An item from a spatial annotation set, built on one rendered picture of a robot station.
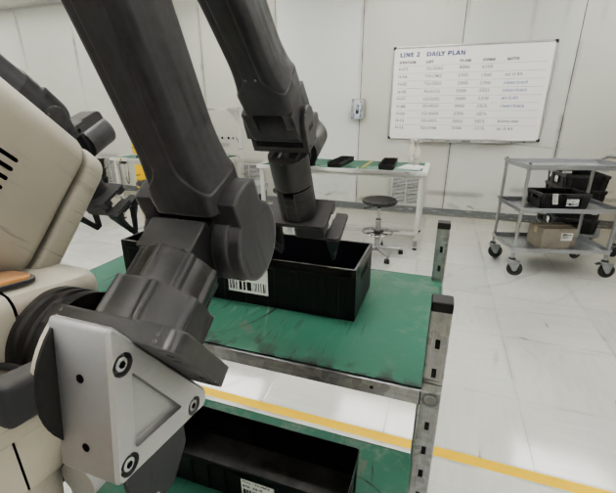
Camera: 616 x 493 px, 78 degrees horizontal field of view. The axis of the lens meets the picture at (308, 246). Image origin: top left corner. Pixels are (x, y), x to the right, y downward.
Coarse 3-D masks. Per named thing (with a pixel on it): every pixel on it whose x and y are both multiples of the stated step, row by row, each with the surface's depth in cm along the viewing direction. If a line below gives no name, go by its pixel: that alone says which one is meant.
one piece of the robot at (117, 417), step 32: (64, 320) 24; (64, 352) 24; (96, 352) 23; (128, 352) 24; (64, 384) 25; (96, 384) 24; (128, 384) 25; (160, 384) 28; (192, 384) 31; (64, 416) 25; (96, 416) 24; (128, 416) 25; (160, 416) 29; (64, 448) 26; (96, 448) 25; (128, 448) 25
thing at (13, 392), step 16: (48, 336) 24; (48, 352) 24; (32, 368) 23; (48, 368) 24; (0, 384) 22; (16, 384) 22; (32, 384) 23; (48, 384) 24; (0, 400) 22; (16, 400) 22; (32, 400) 23; (48, 400) 24; (0, 416) 22; (16, 416) 23; (32, 416) 24; (48, 416) 24
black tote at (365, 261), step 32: (128, 256) 91; (288, 256) 96; (320, 256) 93; (352, 256) 90; (224, 288) 85; (256, 288) 82; (288, 288) 79; (320, 288) 77; (352, 288) 74; (352, 320) 76
